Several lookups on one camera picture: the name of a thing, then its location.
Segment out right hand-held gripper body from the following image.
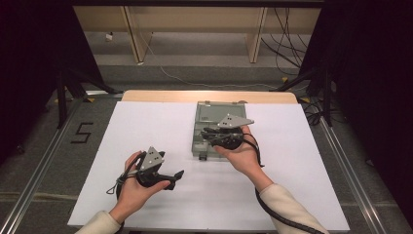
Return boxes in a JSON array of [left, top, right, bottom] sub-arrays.
[[212, 113, 255, 151]]

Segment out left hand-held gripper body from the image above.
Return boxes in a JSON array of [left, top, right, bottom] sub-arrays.
[[135, 146, 176, 191]]

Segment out grey transparent plastic storage box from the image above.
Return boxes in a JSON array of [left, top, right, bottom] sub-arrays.
[[190, 100, 249, 161]]

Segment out person's right hand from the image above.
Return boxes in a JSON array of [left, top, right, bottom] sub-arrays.
[[212, 126, 269, 184]]

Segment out person's left hand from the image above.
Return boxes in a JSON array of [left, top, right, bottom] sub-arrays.
[[109, 150, 171, 224]]

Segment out black metal stand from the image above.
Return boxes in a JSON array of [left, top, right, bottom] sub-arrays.
[[269, 66, 334, 128], [55, 69, 125, 130]]

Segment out light wooden desk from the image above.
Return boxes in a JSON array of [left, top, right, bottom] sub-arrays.
[[72, 5, 322, 64]]

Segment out black curtain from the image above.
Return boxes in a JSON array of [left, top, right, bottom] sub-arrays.
[[298, 0, 413, 225], [0, 0, 105, 165]]

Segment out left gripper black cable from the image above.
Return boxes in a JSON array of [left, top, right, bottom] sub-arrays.
[[105, 151, 147, 234]]

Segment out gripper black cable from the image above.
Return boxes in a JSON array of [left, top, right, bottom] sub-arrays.
[[105, 151, 147, 234], [242, 133, 325, 234]]

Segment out black cable coil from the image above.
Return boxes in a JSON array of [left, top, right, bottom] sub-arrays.
[[303, 101, 325, 126]]

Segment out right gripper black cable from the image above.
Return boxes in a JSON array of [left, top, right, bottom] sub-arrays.
[[242, 133, 325, 234]]

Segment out black hanging cables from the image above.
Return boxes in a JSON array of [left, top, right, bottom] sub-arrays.
[[261, 8, 310, 76]]

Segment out silver floor rail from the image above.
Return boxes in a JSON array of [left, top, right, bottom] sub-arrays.
[[0, 97, 82, 234], [319, 116, 388, 234]]

